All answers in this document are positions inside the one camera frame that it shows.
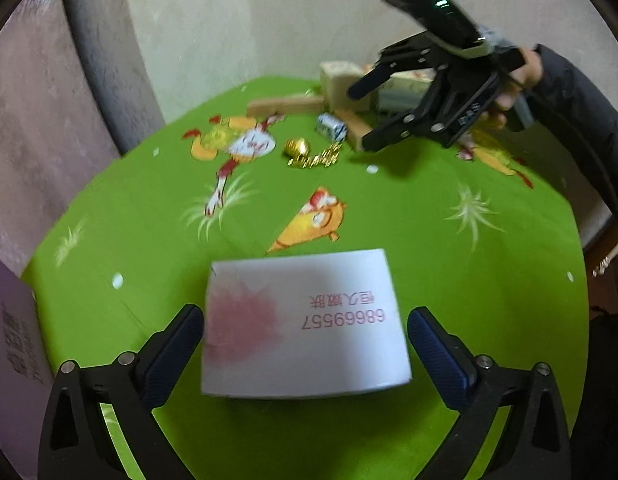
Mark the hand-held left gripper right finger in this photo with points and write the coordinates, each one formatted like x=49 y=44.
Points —
x=439 y=360

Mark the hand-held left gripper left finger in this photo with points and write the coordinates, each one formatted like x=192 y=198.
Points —
x=174 y=355

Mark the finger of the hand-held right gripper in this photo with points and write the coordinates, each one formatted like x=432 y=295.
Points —
x=364 y=87
x=389 y=135

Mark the white pink box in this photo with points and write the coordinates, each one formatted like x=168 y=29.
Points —
x=309 y=330

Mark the purple cardboard box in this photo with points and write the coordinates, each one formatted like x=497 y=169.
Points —
x=14 y=335

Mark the person's right forearm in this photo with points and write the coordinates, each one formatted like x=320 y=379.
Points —
x=574 y=100

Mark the green printed desktop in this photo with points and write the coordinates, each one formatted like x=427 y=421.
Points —
x=389 y=210

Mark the person's right hand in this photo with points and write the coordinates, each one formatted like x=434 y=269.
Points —
x=531 y=70

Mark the beige box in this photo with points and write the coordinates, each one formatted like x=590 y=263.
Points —
x=339 y=82

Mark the small white blue packet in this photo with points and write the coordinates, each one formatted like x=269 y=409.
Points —
x=333 y=127

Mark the long wooden block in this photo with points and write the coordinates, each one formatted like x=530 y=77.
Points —
x=284 y=104

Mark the gold ingot ornament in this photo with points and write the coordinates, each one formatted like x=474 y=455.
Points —
x=295 y=148

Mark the brown wooden furniture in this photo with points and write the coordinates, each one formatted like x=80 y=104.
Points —
x=611 y=260

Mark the patterned mauve curtain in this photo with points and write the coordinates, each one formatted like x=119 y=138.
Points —
x=39 y=135

